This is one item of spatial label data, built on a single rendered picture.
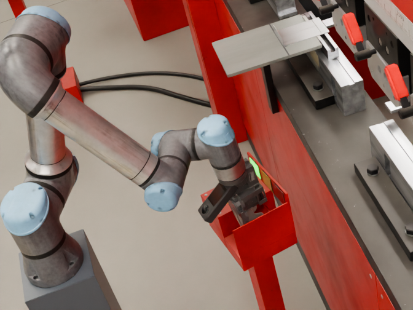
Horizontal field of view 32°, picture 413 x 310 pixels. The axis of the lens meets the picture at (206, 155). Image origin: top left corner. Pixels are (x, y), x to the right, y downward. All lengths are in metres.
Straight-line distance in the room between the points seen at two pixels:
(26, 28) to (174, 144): 0.40
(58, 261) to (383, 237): 0.77
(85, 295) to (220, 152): 0.52
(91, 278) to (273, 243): 0.46
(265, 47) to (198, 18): 0.94
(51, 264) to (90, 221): 1.35
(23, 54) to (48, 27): 0.11
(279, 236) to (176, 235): 1.14
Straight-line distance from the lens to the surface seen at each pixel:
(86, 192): 3.30
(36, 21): 1.57
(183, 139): 1.64
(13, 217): 1.74
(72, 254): 1.85
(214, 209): 1.73
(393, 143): 1.68
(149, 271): 2.86
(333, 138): 1.85
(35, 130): 1.72
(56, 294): 1.86
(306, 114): 1.94
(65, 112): 1.49
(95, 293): 1.88
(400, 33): 1.31
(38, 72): 1.48
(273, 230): 1.83
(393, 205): 1.63
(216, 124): 1.61
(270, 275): 2.05
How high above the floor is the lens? 2.07
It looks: 39 degrees down
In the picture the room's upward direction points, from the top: 16 degrees counter-clockwise
